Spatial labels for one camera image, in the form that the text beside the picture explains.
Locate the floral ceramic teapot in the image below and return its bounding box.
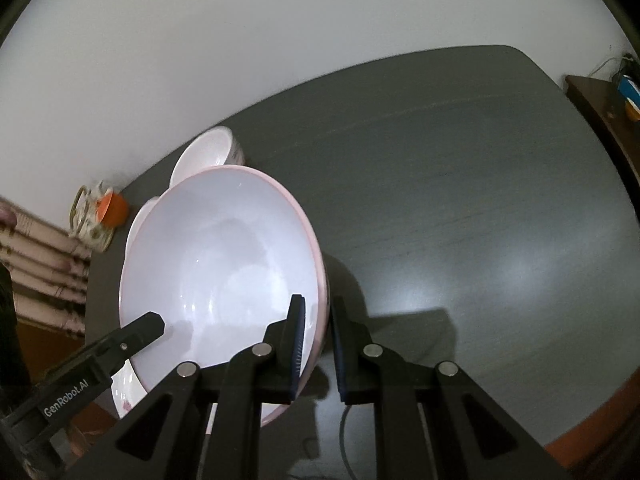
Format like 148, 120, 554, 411
67, 180, 113, 252

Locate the white bowl with patterned band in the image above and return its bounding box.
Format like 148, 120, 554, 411
169, 126, 246, 187

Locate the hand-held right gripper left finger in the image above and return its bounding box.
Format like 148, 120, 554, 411
65, 294, 307, 480

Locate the white plate with pink flowers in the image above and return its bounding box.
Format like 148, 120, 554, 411
111, 360, 151, 420

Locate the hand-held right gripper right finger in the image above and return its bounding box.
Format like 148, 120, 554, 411
330, 295, 573, 480

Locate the beige patterned curtain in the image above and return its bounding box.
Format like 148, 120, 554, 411
0, 195, 93, 336

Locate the blue box with orange patches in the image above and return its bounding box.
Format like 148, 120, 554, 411
616, 74, 640, 122

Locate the orange lidded cup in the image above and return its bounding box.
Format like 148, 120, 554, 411
96, 191, 130, 228

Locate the brown wooden cabinet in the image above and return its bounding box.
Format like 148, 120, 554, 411
15, 310, 88, 366

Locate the dark wooden side cabinet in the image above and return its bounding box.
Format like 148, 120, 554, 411
564, 74, 640, 181

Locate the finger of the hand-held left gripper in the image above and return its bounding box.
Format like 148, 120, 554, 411
75, 311, 166, 376

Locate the pink bowl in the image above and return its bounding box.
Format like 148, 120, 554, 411
118, 164, 331, 428

